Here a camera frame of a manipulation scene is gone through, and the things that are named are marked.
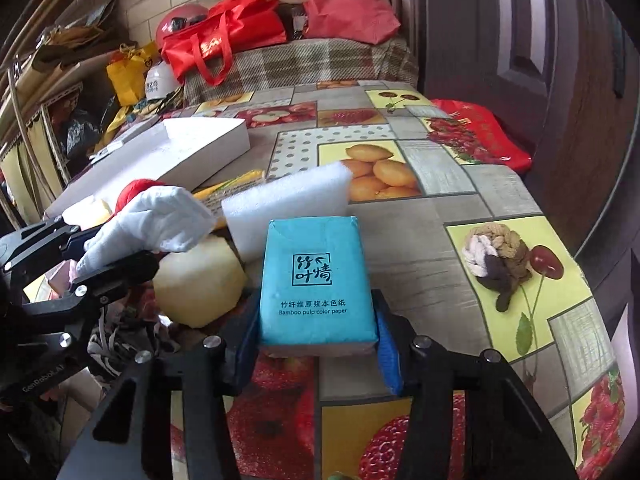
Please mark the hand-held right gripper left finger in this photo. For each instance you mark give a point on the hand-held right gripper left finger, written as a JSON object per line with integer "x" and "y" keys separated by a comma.
{"x": 245, "y": 355}

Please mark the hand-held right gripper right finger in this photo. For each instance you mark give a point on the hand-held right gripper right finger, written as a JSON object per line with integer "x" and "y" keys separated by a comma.
{"x": 387, "y": 355}

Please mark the red tote bag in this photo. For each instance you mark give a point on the red tote bag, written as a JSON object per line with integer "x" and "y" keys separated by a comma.
{"x": 235, "y": 35}

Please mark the yellow printed packet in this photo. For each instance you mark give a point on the yellow printed packet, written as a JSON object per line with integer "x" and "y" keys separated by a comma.
{"x": 230, "y": 185}

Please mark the metal storage shelf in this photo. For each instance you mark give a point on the metal storage shelf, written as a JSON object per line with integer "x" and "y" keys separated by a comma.
{"x": 55, "y": 95}

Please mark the blue tissue pack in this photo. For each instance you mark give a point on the blue tissue pack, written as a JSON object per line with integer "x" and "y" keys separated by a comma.
{"x": 315, "y": 280}

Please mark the yellow shelf curtain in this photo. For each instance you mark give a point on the yellow shelf curtain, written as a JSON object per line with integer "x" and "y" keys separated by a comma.
{"x": 30, "y": 160}

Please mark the chrome tube rack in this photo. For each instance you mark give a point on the chrome tube rack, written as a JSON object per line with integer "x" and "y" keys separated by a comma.
{"x": 25, "y": 125}

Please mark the white shallow box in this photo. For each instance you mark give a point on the white shallow box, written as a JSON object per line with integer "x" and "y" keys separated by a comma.
{"x": 200, "y": 145}

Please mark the dark wooden door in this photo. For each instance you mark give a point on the dark wooden door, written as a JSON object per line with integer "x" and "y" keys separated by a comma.
{"x": 550, "y": 60}

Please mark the white foam block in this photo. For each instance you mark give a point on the white foam block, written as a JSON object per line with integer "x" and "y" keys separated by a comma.
{"x": 290, "y": 195}

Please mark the red printed bag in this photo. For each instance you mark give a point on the red printed bag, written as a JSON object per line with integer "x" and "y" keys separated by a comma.
{"x": 480, "y": 130}

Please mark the black plastic bag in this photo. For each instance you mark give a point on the black plastic bag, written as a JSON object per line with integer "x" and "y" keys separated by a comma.
{"x": 80, "y": 127}

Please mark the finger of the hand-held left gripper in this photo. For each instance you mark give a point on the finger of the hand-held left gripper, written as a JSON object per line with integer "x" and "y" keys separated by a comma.
{"x": 120, "y": 275}
{"x": 75, "y": 245}

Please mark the plaid blanket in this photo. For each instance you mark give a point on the plaid blanket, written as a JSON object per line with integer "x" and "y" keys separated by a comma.
{"x": 310, "y": 65}

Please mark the red non-woven bag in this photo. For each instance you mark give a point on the red non-woven bag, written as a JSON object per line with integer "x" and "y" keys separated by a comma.
{"x": 345, "y": 5}

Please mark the pink helmet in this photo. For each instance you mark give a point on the pink helmet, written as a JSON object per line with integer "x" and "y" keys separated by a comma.
{"x": 180, "y": 17}

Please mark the white glove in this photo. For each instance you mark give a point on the white glove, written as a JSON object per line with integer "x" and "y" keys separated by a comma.
{"x": 150, "y": 220}

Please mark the red cloth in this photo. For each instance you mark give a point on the red cloth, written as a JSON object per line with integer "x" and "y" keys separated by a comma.
{"x": 132, "y": 192}

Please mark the white helmet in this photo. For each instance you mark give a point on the white helmet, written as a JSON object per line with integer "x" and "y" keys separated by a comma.
{"x": 160, "y": 82}

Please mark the stack of flattened cardboard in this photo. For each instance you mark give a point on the stack of flattened cardboard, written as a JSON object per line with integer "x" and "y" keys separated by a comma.
{"x": 70, "y": 45}

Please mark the yellow bag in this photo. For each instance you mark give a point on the yellow bag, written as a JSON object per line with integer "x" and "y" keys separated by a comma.
{"x": 125, "y": 77}

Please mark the pale yellow sponge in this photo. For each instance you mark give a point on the pale yellow sponge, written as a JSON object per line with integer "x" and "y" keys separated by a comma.
{"x": 90, "y": 210}
{"x": 200, "y": 280}

